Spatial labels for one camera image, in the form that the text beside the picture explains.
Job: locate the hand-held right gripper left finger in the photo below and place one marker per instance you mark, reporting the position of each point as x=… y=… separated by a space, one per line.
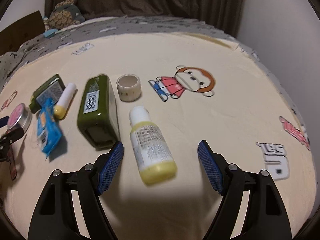
x=110 y=165

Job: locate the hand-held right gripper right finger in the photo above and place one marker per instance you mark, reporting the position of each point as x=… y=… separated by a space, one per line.
x=211 y=167

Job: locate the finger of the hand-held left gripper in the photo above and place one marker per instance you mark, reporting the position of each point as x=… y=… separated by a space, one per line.
x=11 y=135

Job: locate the yellow bottle with white cap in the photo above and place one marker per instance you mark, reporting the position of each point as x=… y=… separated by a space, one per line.
x=150 y=142

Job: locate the large green bottle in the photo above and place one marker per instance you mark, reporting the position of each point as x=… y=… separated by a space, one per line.
x=98 y=110

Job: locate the round tin with pink lid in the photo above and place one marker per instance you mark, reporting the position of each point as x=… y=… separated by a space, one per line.
x=18 y=116

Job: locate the blue snack wrapper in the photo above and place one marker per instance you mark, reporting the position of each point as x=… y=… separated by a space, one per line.
x=47 y=130

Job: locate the small green bottle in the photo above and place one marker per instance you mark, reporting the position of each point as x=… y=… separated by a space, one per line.
x=46 y=92

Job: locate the cream printed blanket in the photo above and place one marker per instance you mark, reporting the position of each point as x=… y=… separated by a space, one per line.
x=175 y=120

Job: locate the white and yellow tube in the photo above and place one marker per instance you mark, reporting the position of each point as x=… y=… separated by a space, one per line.
x=65 y=101

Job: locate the empty tape roll core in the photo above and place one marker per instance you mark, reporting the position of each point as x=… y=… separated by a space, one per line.
x=128 y=87

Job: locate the cardboard box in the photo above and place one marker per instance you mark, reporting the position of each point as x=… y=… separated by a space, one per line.
x=18 y=33

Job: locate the blue packet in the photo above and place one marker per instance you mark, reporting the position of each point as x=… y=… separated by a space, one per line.
x=50 y=33

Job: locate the patterned plush toy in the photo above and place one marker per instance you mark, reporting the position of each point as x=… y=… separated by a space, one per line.
x=63 y=15

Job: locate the grey patterned bedsheet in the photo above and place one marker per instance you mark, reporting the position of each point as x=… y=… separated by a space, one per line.
x=125 y=27

